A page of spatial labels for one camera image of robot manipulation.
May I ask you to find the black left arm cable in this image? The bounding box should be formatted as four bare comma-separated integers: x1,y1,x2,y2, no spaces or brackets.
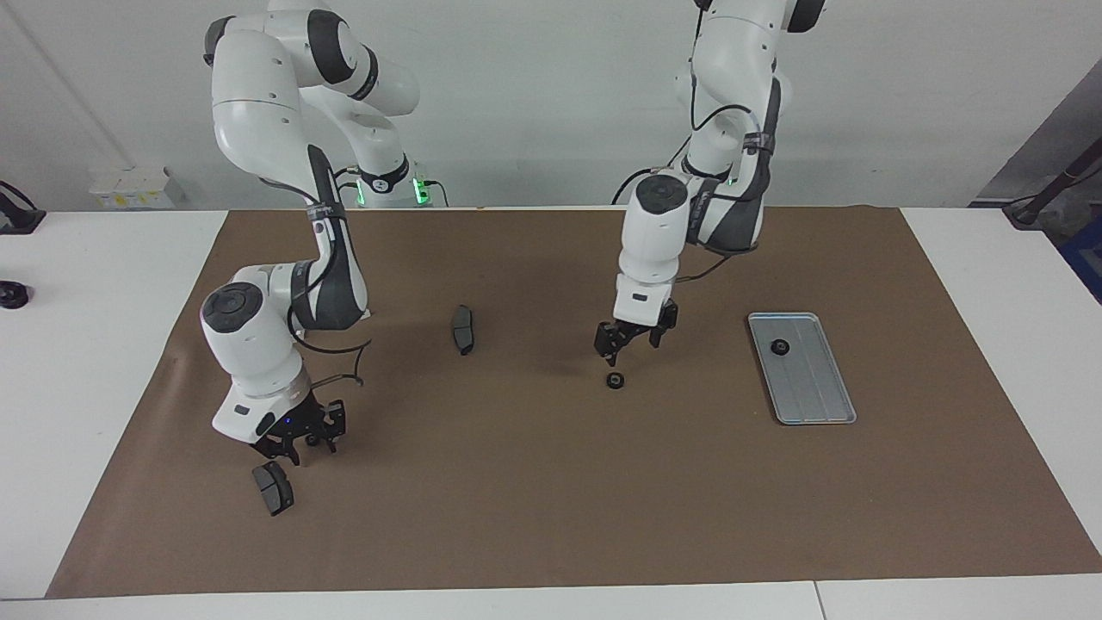
676,52,758,285

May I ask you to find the black stand pole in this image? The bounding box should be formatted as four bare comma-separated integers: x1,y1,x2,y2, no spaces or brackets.
1003,138,1102,229

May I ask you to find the blue box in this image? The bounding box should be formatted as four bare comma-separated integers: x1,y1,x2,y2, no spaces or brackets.
1057,215,1102,304

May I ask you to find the brown table mat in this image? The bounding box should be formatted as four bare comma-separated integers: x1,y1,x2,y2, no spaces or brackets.
45,205,1102,599

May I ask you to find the silver metal tray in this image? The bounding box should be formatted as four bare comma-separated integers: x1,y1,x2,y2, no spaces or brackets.
747,312,857,426

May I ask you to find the black arm base cable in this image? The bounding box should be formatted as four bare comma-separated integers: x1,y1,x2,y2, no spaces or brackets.
334,165,450,208
611,155,690,206

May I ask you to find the white wall socket box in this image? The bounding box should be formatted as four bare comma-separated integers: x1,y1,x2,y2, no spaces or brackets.
89,166,186,210

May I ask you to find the black table clamp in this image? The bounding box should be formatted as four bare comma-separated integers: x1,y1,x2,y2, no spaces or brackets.
0,181,47,235

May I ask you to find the short dark grey brake pad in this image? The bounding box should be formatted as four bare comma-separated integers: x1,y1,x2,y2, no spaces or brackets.
251,461,295,517

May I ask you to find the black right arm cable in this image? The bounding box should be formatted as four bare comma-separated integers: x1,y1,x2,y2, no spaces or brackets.
258,177,373,388

